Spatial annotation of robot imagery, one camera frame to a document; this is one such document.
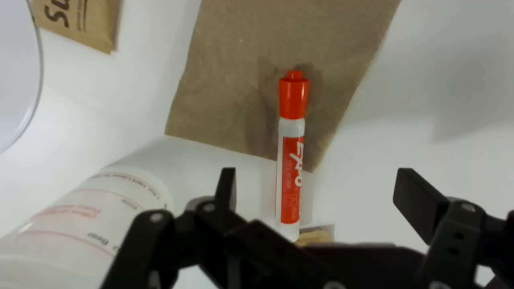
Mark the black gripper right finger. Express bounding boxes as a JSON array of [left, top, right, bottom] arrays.
[[392, 168, 514, 289]]

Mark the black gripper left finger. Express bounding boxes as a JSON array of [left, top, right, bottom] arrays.
[[101, 168, 323, 289]]

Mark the orange Expo dry-erase marker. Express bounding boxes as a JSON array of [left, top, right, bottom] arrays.
[[275, 70, 312, 243]]

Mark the translucent plastic measuring cup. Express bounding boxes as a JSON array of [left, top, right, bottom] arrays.
[[0, 166, 175, 289]]

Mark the brown paper sugar packet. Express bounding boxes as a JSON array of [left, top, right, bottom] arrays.
[[296, 224, 338, 250], [31, 0, 124, 55]]

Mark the wide brown paper napkin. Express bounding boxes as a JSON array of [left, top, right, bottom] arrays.
[[164, 0, 403, 174]]

